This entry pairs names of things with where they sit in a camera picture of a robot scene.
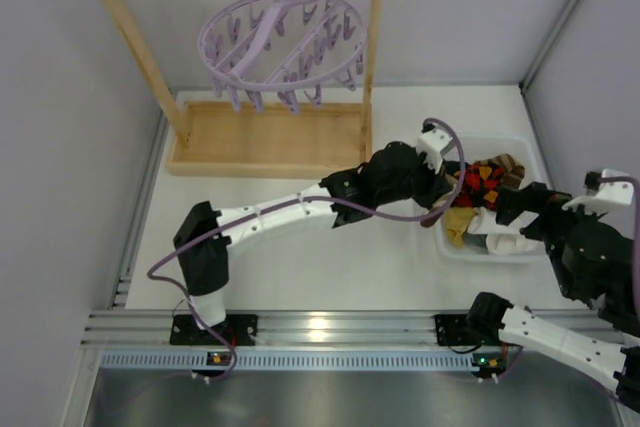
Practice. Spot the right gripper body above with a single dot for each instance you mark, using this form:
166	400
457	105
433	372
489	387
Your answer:
542	209

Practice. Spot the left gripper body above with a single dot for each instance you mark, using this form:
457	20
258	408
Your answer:
435	186

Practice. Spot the brown striped sock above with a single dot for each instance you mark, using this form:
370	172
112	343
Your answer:
514	170

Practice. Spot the white sock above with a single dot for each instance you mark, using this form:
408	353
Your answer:
500	240

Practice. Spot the argyle sock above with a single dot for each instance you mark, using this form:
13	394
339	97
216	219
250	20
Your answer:
480	186

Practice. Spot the purple round clip hanger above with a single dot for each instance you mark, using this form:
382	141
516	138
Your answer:
287	48

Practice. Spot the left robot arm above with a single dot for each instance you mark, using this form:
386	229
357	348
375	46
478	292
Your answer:
209	239

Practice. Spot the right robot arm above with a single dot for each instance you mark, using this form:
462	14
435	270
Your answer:
594	265

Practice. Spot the wooden hanger rack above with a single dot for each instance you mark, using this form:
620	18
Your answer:
209	137

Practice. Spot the white plastic basket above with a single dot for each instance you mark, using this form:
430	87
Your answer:
483	146

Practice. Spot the mustard yellow sock in basket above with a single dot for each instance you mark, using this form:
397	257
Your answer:
456	223

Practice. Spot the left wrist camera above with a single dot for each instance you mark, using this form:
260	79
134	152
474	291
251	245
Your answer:
435	144

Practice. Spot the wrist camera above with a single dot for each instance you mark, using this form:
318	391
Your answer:
435	144
605	190

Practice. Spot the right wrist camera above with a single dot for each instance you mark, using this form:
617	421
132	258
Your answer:
605	190

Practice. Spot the white slotted cable duct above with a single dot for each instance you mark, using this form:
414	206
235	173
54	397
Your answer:
300	360

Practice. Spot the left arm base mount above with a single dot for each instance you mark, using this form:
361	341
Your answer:
238	330

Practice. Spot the aluminium mounting rail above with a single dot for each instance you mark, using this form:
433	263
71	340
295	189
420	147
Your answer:
391	305

